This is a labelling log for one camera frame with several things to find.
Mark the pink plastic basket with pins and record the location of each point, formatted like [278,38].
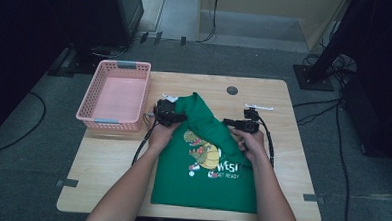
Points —
[117,100]

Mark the person's left hand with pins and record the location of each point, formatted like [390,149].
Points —
[161,137]

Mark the dark equipment box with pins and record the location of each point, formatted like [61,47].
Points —
[377,125]

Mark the person's right hand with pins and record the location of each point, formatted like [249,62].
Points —
[254,146]

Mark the black metal stand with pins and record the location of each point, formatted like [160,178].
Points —
[313,79]

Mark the black equipment cabinet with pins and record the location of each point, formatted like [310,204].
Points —
[98,16]

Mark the green printed t-shirt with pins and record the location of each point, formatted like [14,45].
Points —
[200,190]

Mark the black floor bracket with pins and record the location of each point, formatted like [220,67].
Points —
[143,37]
[183,41]
[158,38]

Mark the grey table grommet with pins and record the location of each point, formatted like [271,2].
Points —
[232,90]

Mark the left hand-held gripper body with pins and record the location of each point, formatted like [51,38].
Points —
[165,112]

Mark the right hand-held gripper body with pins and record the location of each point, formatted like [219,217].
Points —
[251,124]

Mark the grey tape strip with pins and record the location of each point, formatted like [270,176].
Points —
[312,198]
[67,183]

